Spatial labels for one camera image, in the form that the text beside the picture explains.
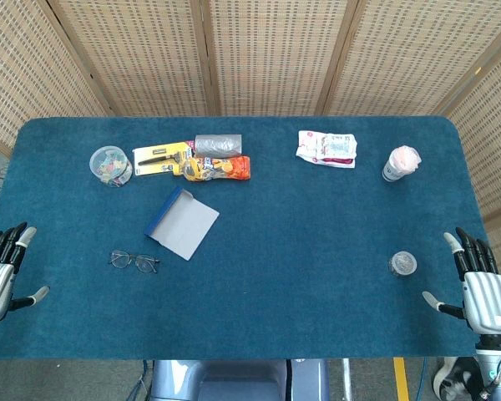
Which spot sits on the white magenta snack packet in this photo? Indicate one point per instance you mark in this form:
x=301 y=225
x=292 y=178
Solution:
x=340 y=146

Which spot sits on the clear jar of coloured clips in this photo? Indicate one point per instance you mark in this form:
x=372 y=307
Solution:
x=108 y=165

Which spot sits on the orange snack packet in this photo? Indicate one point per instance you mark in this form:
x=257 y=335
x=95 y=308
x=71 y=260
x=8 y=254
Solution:
x=217 y=168

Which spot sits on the yellow utility knife package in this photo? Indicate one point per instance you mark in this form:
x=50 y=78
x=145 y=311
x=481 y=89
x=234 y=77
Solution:
x=158 y=160

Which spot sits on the metal table leg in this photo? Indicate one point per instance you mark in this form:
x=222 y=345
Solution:
x=347 y=380

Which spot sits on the white snack packet red logo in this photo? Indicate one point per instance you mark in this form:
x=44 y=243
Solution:
x=309 y=146

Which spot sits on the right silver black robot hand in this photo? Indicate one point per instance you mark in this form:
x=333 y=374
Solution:
x=486 y=301

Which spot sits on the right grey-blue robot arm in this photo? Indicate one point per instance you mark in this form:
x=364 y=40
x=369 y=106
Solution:
x=490 y=367

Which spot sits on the blue table mat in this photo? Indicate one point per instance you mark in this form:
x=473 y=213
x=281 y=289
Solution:
x=275 y=250

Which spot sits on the black white robot base part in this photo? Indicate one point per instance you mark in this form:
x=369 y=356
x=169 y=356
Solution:
x=453 y=380

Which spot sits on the white paper cup blue print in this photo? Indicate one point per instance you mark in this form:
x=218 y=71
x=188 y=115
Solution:
x=390 y=172

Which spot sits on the woven bamboo folding screen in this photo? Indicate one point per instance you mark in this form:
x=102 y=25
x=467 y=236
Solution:
x=271 y=54

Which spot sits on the grey-blue robot torso base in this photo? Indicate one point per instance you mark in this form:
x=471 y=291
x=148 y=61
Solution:
x=234 y=382

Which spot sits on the grey notebook with blue spine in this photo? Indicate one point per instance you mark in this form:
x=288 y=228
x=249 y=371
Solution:
x=183 y=227

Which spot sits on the black-rimmed eyeglasses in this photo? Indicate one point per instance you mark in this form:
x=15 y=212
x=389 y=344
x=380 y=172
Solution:
x=143 y=263

